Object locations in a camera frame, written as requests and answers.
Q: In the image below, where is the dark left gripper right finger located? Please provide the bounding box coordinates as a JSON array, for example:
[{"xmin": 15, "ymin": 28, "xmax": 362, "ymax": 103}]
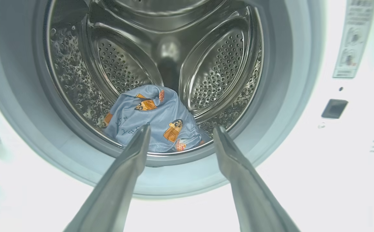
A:
[{"xmin": 213, "ymin": 125, "xmax": 301, "ymax": 232}]

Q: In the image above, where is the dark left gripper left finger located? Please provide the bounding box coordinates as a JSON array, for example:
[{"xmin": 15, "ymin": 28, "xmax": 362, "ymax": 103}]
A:
[{"xmin": 63, "ymin": 124, "xmax": 151, "ymax": 232}]

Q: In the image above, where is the blue cartoon print garment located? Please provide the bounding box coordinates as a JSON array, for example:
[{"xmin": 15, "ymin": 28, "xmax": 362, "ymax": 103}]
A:
[{"xmin": 103, "ymin": 84, "xmax": 212, "ymax": 153}]

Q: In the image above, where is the white front-load washing machine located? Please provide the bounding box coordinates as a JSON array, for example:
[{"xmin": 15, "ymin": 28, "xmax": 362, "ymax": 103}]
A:
[{"xmin": 0, "ymin": 0, "xmax": 374, "ymax": 232}]

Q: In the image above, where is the black door latch slot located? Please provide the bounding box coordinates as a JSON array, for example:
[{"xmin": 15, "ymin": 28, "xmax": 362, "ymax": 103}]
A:
[{"xmin": 321, "ymin": 99, "xmax": 349, "ymax": 119}]

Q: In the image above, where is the stainless steel washing machine drum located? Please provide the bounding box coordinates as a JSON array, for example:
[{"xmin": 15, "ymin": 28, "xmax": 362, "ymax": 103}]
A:
[{"xmin": 44, "ymin": 0, "xmax": 265, "ymax": 156}]

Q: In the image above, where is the grey warning label sticker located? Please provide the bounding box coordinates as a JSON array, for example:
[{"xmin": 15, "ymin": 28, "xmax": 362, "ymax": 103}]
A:
[{"xmin": 333, "ymin": 0, "xmax": 374, "ymax": 79}]

